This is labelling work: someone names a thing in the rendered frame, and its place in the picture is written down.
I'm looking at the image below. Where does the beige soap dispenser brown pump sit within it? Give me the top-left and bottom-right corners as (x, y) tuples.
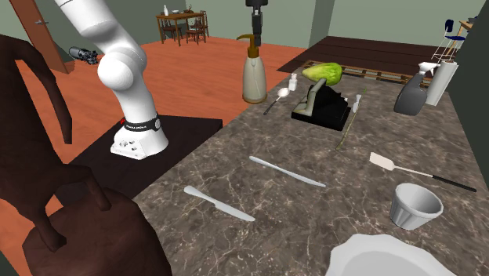
(236, 33), (268, 105)

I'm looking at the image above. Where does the brown wooden dining chair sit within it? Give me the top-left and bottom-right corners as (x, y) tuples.
(160, 16), (183, 42)
(186, 10), (210, 46)

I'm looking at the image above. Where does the brown wooden dining table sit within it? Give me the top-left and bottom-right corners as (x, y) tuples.
(155, 4), (205, 48)

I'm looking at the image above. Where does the green leafy vegetable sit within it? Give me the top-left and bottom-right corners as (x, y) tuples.
(301, 62), (343, 87)

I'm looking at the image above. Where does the black box with grey lever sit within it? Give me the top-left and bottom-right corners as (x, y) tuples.
(291, 78), (353, 132)

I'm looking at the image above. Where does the dark brown striped rug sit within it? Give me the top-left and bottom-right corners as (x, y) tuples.
(277, 36), (458, 87)

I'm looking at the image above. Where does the dark robot stand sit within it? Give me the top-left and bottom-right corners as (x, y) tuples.
(56, 114), (223, 207)

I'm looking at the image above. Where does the thin green brown stick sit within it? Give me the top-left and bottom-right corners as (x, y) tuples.
(335, 88), (368, 151)

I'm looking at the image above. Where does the long silver knife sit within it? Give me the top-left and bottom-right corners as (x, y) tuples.
(248, 155), (328, 188)

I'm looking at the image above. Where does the grey spray bottle white trigger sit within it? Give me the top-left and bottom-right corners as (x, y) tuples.
(393, 61), (441, 117)

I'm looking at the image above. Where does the black grey cylinder object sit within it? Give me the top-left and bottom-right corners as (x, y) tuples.
(68, 46), (101, 65)

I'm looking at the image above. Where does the silver butter knife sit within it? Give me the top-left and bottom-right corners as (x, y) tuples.
(183, 185), (256, 223)

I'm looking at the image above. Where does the white paper towel roll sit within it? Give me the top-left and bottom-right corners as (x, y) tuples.
(425, 60), (459, 107)

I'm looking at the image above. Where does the blue white metal chair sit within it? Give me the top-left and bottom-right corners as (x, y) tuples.
(431, 19), (467, 64)

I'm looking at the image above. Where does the light wooden table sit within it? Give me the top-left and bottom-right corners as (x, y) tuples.
(456, 16), (479, 54)

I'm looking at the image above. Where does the brown wooden door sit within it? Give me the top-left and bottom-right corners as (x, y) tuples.
(9, 0), (71, 74)

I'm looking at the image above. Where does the white ribbed cup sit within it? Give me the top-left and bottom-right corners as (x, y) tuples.
(389, 182), (445, 231)

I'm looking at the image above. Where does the white plate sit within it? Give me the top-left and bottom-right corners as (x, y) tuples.
(324, 233), (455, 276)

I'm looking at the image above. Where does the dark brown wooden chair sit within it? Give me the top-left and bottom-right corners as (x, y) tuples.
(0, 34), (173, 276)

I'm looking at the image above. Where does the silver spoon dark handle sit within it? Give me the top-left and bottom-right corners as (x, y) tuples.
(263, 87), (291, 116)

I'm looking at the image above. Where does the white spatula black handle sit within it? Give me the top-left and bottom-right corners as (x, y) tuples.
(368, 151), (478, 193)

